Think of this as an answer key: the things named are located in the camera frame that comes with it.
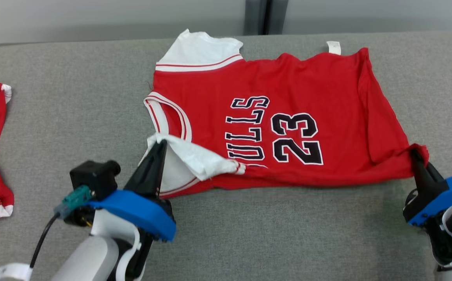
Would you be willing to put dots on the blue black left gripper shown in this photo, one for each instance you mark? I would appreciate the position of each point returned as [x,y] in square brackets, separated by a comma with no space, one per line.
[140,210]

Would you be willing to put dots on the red Bulls 23 jersey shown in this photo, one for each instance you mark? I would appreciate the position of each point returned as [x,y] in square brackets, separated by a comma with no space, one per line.
[308,86]

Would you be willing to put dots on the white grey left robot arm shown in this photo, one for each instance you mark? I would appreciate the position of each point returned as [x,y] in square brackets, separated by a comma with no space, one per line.
[89,257]

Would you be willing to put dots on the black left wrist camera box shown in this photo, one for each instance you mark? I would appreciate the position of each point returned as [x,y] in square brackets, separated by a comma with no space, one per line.
[93,177]

